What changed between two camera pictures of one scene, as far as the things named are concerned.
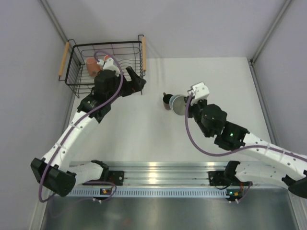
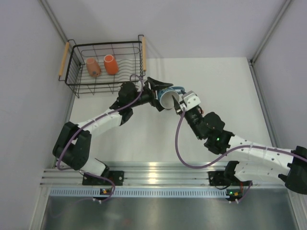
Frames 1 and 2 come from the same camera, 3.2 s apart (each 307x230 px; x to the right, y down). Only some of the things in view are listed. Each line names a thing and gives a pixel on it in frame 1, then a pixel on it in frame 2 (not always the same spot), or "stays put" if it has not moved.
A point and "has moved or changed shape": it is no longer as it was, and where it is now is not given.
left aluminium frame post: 46,7 stays put
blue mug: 177,104 has moved or changed shape
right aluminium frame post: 285,5 stays put
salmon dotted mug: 92,66 stays put
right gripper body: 195,110 -> 180,113
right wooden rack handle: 144,45 stays put
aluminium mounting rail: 170,174 stays put
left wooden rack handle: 64,58 stays put
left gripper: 135,85 -> 155,86
